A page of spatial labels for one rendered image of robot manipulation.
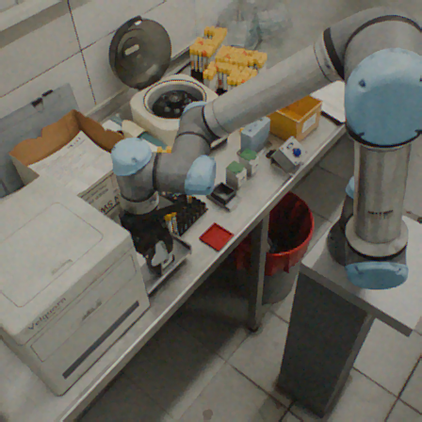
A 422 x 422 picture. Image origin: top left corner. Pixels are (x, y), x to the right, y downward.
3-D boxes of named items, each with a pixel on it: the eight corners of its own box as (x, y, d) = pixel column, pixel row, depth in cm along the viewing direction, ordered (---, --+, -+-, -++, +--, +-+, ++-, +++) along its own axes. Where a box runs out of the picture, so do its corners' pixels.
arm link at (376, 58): (400, 241, 107) (431, 8, 67) (407, 300, 98) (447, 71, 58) (344, 240, 110) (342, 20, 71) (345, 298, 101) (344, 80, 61)
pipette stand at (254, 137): (254, 163, 147) (255, 138, 139) (235, 154, 150) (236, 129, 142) (272, 145, 152) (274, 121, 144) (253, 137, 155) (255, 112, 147)
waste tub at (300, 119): (295, 147, 151) (299, 122, 143) (261, 129, 157) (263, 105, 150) (319, 125, 157) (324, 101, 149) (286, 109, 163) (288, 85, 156)
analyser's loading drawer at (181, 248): (136, 309, 114) (133, 299, 110) (117, 294, 117) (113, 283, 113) (192, 253, 124) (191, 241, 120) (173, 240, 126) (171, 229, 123)
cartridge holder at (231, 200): (230, 212, 135) (229, 203, 132) (205, 197, 139) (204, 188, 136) (241, 201, 137) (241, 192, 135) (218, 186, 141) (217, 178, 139)
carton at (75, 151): (87, 235, 131) (73, 199, 120) (23, 188, 144) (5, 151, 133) (149, 183, 143) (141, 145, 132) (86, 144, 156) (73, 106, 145)
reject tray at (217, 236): (219, 251, 126) (219, 250, 125) (199, 238, 129) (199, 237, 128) (234, 235, 129) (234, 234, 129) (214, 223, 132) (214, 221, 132)
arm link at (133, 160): (148, 165, 85) (102, 161, 86) (155, 205, 93) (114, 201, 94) (158, 136, 90) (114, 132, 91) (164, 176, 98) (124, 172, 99)
